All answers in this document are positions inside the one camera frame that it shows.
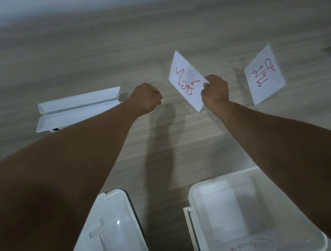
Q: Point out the white paper with red writing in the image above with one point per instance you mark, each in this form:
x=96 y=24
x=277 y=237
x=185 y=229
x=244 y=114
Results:
x=253 y=245

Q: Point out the person's right forearm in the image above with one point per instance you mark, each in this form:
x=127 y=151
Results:
x=298 y=156

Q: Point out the white plastic tray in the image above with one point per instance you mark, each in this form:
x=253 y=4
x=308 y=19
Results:
x=70 y=117
x=78 y=100

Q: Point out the person's right hand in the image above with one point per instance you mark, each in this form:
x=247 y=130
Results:
x=218 y=90

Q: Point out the person's left fingers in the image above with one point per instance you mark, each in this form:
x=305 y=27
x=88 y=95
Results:
x=157 y=97

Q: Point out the clear plastic box lid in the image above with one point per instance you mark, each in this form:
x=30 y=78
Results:
x=115 y=241

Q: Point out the person's left forearm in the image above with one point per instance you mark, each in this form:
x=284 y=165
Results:
x=57 y=191

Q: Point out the person's right fingers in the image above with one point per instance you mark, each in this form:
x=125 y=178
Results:
x=205 y=89

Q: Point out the white card with red writing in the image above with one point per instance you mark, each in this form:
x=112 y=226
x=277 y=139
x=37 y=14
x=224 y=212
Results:
x=264 y=76
x=185 y=80

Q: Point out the person's left hand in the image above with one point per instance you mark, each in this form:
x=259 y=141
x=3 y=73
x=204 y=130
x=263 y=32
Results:
x=144 y=99

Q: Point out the clear plastic storage box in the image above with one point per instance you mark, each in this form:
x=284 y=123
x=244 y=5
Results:
x=229 y=214

